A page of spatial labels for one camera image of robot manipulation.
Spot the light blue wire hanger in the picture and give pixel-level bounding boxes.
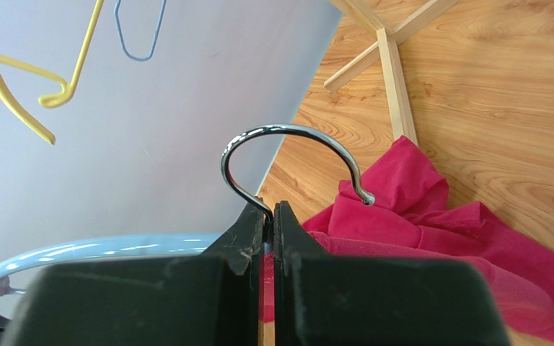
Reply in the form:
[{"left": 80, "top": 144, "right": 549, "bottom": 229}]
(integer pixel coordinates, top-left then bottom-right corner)
[{"left": 113, "top": 0, "right": 167, "bottom": 62}]

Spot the yellow hanger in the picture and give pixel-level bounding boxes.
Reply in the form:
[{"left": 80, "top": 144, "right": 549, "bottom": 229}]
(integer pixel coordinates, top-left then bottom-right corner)
[{"left": 0, "top": 1, "right": 105, "bottom": 145}]

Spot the wooden clothes rack frame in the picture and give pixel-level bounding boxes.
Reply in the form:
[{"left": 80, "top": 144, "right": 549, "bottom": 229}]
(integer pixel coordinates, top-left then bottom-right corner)
[{"left": 324, "top": 0, "right": 457, "bottom": 144}]

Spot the magenta t-shirt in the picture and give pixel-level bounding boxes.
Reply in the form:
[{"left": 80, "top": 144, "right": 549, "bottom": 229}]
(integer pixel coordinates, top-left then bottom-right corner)
[{"left": 260, "top": 135, "right": 554, "bottom": 346}]

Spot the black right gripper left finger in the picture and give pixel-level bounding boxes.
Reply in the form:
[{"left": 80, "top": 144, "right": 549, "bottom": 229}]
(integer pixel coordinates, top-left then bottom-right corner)
[{"left": 1, "top": 205, "right": 264, "bottom": 345}]

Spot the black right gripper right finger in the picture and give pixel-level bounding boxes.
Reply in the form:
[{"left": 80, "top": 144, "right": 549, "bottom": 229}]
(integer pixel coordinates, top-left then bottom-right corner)
[{"left": 273, "top": 201, "right": 509, "bottom": 345}]

